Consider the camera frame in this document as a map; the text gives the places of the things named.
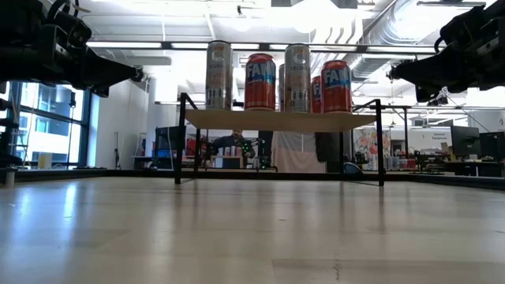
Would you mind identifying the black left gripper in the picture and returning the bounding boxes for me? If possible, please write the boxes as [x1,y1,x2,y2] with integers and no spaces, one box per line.
[39,10,144,99]

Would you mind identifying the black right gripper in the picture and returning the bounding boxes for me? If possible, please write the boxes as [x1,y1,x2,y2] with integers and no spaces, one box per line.
[387,6,499,103]

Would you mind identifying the red Fanta soda can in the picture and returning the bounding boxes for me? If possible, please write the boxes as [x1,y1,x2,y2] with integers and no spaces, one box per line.
[320,59,354,114]
[244,53,277,112]
[310,75,323,114]

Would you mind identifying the white Celsius slim can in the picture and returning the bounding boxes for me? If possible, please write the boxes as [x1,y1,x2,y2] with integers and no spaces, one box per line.
[204,40,234,111]
[283,43,312,114]
[278,63,286,113]

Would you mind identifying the wooden shelf black metal legs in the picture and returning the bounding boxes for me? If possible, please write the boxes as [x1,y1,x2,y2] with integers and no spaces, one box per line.
[174,92,386,187]

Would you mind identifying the long ceiling light bar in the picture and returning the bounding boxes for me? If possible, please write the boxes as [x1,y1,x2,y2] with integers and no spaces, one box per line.
[85,38,439,56]

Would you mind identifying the black tripod stand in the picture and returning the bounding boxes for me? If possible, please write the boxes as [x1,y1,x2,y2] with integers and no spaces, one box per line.
[66,91,79,169]

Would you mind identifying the black computer monitor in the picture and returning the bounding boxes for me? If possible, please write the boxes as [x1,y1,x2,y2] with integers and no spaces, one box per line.
[451,125,481,159]
[154,125,186,159]
[479,132,505,163]

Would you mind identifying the person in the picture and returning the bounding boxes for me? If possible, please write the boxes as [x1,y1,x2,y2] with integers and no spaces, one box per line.
[211,129,257,169]

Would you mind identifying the beige curtain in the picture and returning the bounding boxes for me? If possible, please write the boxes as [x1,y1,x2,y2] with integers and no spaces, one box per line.
[271,131,327,174]

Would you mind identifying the silver ventilation duct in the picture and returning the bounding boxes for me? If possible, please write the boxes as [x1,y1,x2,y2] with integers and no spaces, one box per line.
[349,0,458,82]

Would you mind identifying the white wall sign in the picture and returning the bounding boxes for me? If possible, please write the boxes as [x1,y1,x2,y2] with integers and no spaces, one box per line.
[424,128,453,155]

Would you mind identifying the small grey post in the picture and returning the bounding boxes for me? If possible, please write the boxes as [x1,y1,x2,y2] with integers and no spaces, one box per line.
[3,167,17,189]

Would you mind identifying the black aluminium table frame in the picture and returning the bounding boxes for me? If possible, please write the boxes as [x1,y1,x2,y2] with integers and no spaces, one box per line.
[0,167,505,192]

